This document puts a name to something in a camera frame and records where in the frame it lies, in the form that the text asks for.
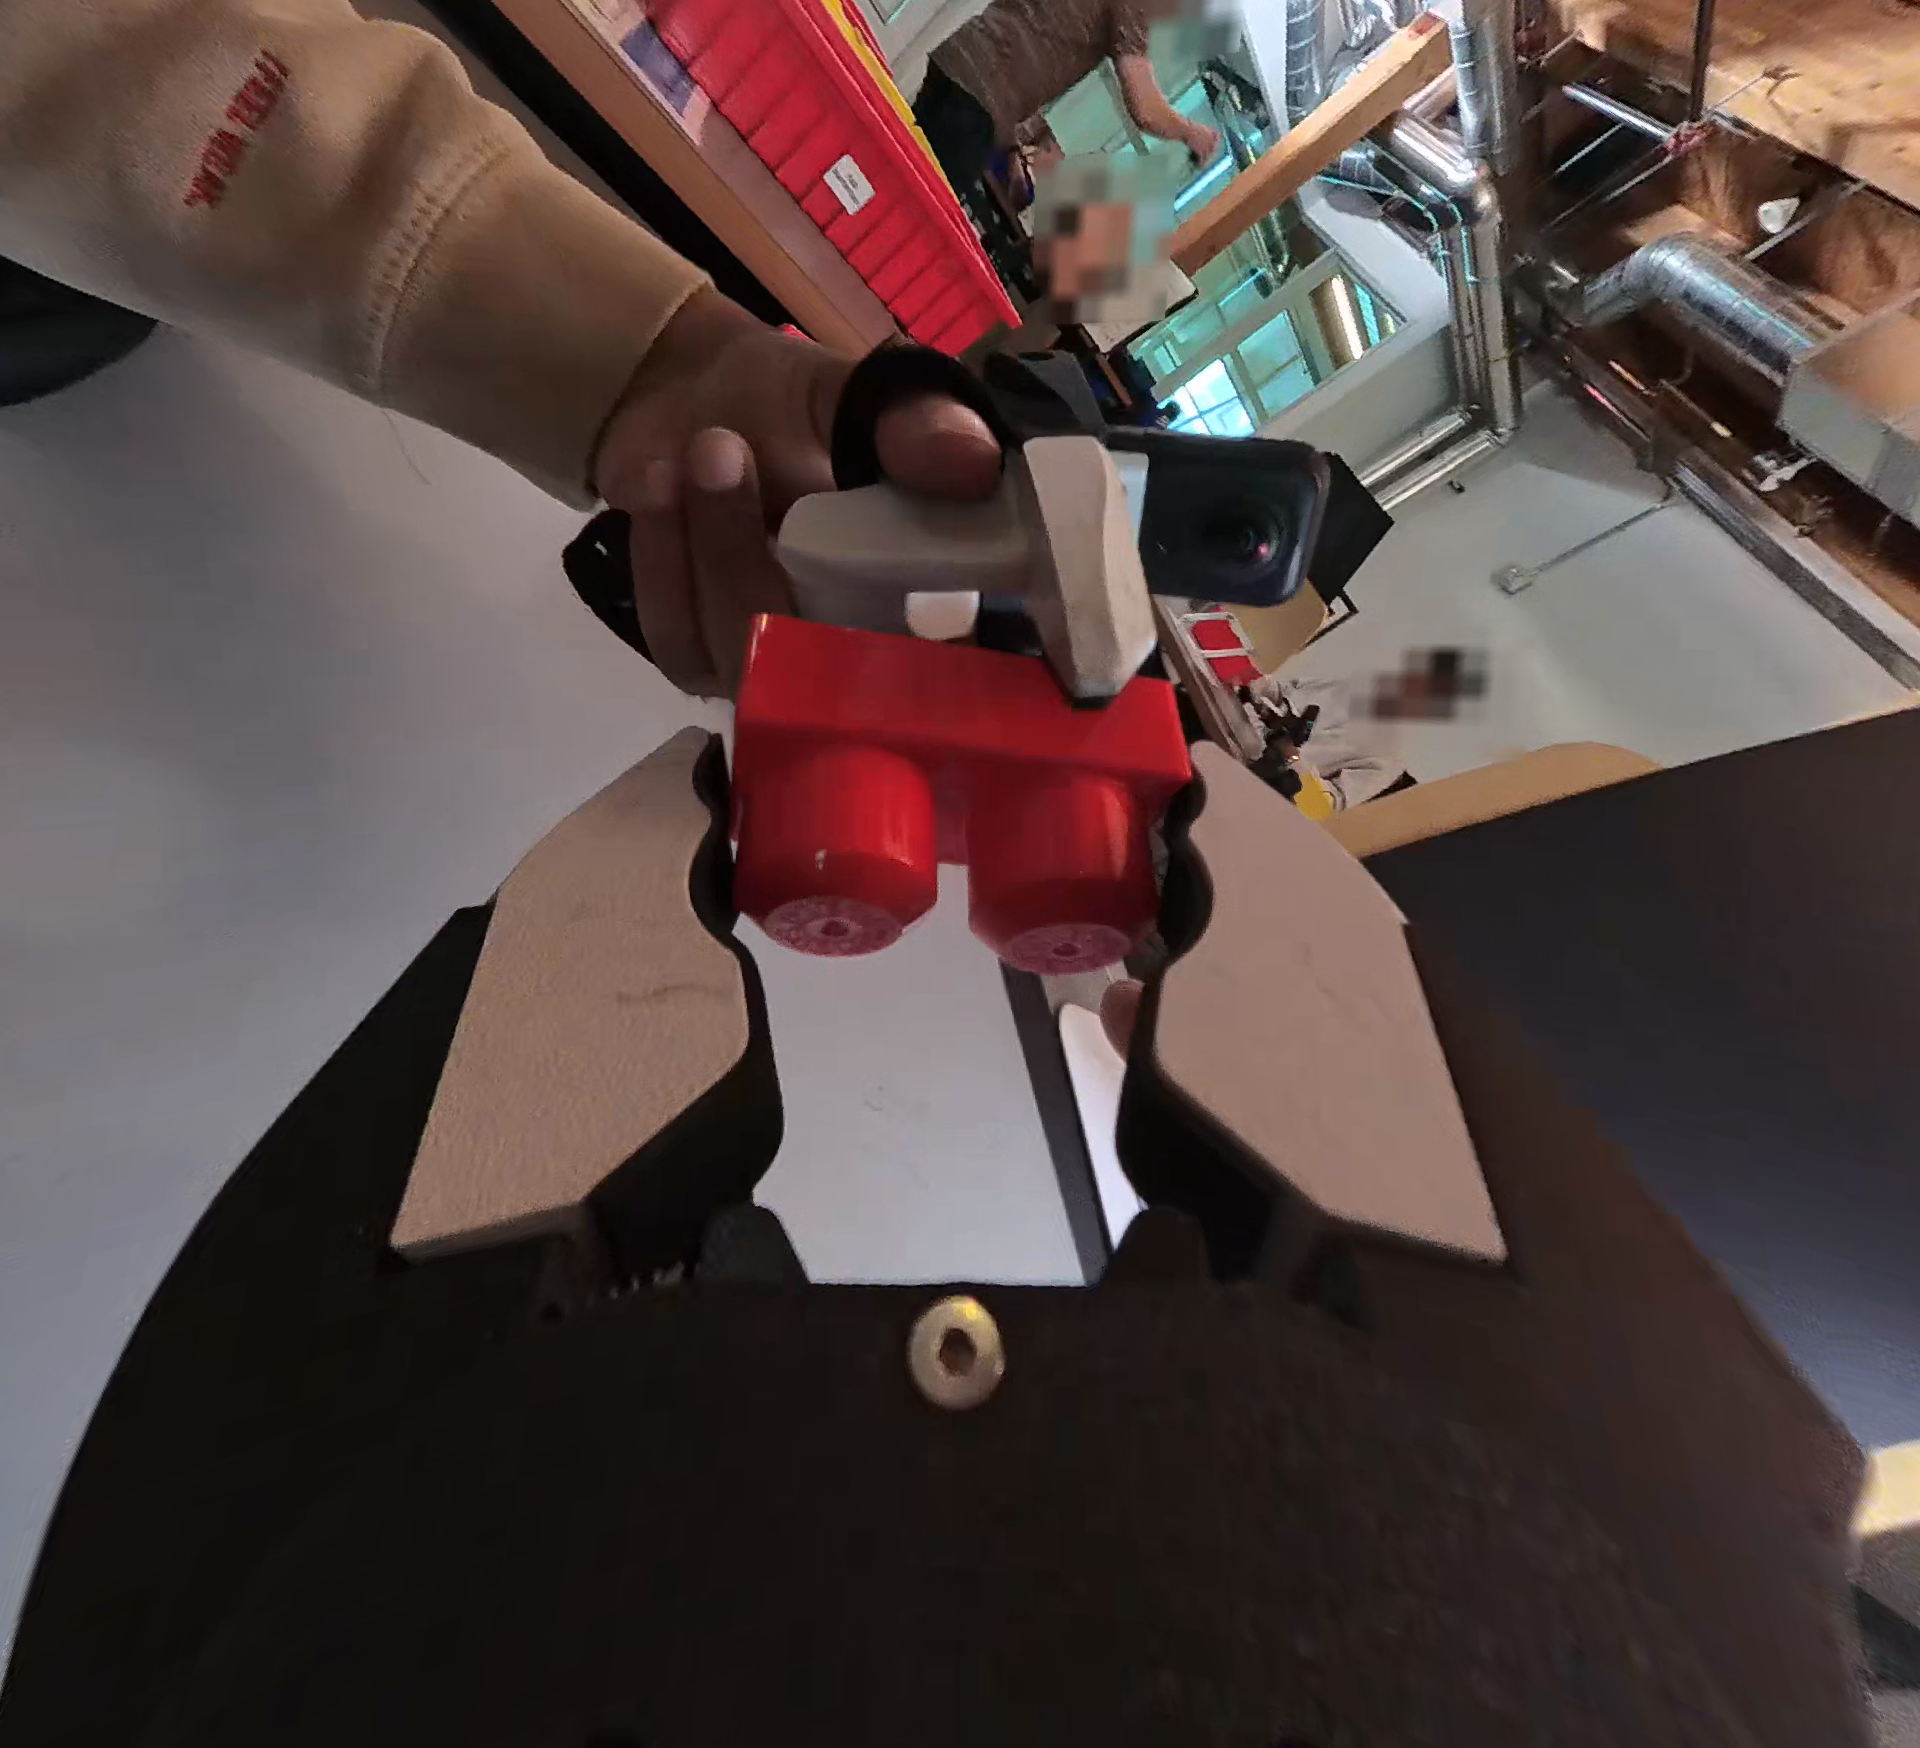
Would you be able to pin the red ribbed crate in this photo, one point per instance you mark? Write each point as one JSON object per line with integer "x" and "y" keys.
{"x": 811, "y": 85}

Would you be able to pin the person's right hand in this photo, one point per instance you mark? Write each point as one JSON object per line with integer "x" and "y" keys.
{"x": 1117, "y": 1013}

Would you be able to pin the black board with wooden rim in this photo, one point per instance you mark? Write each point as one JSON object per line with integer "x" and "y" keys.
{"x": 1359, "y": 520}
{"x": 1724, "y": 954}

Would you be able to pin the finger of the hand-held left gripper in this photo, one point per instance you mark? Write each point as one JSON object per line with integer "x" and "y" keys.
{"x": 1088, "y": 578}

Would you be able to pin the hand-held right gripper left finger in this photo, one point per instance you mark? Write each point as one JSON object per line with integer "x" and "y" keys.
{"x": 585, "y": 1027}

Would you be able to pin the small red bin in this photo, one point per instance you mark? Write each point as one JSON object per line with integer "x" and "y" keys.
{"x": 1219, "y": 638}

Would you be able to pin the wooden post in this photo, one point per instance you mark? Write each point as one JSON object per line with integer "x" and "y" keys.
{"x": 1317, "y": 129}

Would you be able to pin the person's left hand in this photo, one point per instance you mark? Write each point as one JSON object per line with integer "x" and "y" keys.
{"x": 721, "y": 474}

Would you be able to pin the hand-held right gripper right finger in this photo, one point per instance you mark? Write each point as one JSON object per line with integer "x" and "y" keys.
{"x": 1305, "y": 1042}

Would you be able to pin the red plastic toy block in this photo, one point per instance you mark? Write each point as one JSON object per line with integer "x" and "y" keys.
{"x": 931, "y": 713}

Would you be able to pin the elbow air duct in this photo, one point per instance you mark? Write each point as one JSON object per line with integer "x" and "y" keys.
{"x": 1695, "y": 286}

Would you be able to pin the person's left forearm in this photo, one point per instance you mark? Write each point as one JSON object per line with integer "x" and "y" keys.
{"x": 300, "y": 129}

